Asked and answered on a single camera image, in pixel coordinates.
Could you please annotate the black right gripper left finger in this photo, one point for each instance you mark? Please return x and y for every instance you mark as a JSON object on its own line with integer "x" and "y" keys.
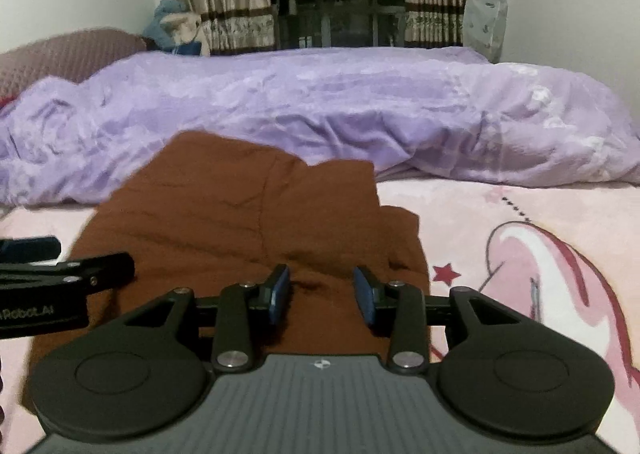
{"x": 270, "y": 305}

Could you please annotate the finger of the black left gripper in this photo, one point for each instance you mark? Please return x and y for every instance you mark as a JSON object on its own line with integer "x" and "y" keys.
{"x": 97, "y": 273}
{"x": 27, "y": 250}

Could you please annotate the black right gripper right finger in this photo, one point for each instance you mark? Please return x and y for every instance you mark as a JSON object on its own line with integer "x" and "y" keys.
{"x": 375, "y": 301}

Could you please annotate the brown garment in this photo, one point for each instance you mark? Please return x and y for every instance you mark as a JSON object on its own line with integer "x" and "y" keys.
{"x": 208, "y": 212}

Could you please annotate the blue and white clothes pile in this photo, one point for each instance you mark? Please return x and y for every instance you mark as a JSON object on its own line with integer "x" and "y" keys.
{"x": 175, "y": 29}

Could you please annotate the pink cartoon blanket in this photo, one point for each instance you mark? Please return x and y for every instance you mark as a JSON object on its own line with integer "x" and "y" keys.
{"x": 567, "y": 257}

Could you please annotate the purple duvet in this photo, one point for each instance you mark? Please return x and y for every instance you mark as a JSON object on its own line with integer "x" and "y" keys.
{"x": 447, "y": 113}

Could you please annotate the mauve textured pillow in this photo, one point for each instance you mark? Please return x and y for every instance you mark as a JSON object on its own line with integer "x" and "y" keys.
{"x": 74, "y": 57}

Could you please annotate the grey plastic bag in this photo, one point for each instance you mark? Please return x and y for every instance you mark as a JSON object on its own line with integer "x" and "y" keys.
{"x": 484, "y": 27}

